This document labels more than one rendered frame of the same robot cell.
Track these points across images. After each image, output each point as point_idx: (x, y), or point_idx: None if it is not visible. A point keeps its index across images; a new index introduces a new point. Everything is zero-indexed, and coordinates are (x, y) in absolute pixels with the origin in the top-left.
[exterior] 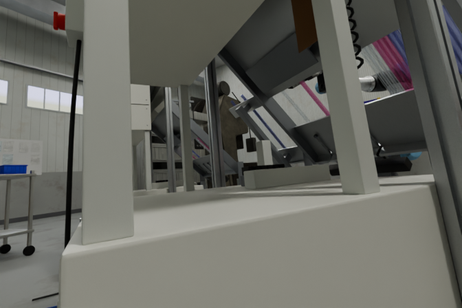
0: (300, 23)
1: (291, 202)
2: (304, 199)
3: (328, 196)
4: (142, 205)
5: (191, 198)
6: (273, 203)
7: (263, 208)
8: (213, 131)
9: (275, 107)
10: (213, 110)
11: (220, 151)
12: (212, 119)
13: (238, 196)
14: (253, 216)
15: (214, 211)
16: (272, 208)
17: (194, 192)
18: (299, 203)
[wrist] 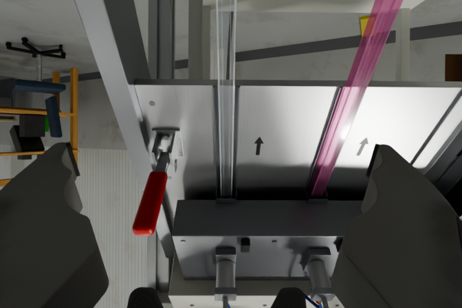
0: (450, 75)
1: None
2: None
3: None
4: (336, 1)
5: None
6: None
7: None
8: (174, 28)
9: (124, 19)
10: (173, 73)
11: None
12: (174, 55)
13: None
14: None
15: None
16: None
17: None
18: None
